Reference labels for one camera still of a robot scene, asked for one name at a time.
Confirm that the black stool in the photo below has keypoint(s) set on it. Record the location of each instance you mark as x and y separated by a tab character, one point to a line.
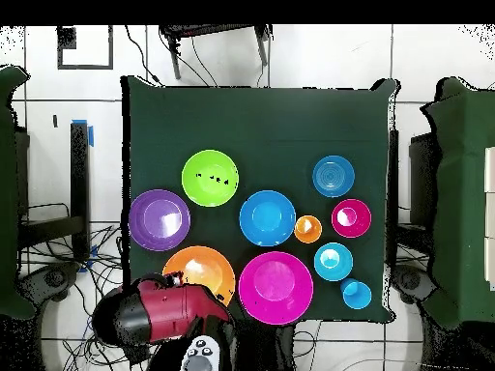
212	30

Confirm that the small crimson bowl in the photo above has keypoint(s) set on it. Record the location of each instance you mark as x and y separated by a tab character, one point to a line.
357	224

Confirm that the purple bowl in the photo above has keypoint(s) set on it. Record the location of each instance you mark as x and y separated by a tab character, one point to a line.
154	220

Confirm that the green bowl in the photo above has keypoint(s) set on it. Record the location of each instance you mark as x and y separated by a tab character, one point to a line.
210	189

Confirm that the translucent blue bowl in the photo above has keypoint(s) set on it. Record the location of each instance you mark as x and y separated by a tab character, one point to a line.
333	176

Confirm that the blue cup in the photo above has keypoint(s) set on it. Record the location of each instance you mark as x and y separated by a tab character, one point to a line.
357	295

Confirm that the black square frame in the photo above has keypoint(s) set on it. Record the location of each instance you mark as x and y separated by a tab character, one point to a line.
85	67

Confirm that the green clothed side table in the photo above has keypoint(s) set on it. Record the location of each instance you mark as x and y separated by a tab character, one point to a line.
7	193
464	193

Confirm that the blue tape strip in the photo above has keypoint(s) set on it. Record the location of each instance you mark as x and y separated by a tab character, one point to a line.
91	135

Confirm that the dark green tablecloth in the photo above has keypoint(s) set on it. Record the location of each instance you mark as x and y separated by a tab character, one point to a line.
270	123

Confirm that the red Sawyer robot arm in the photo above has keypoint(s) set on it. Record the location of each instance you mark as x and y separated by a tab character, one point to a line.
170	309

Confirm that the small ribbed cyan bowl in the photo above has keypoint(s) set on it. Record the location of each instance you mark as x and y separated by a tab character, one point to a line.
336	266

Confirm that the orange cup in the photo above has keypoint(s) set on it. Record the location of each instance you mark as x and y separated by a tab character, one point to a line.
308	232

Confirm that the black bench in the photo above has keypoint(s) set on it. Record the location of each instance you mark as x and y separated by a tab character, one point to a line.
79	174
423	174

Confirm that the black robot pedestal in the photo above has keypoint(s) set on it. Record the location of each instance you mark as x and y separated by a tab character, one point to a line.
263	348

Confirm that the large pink bowl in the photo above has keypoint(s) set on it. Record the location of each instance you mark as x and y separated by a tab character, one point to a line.
275	288

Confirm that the large orange bowl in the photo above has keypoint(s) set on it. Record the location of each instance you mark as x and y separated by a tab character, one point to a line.
205	266

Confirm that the white drawer unit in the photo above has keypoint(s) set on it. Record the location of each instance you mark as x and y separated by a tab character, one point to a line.
490	174

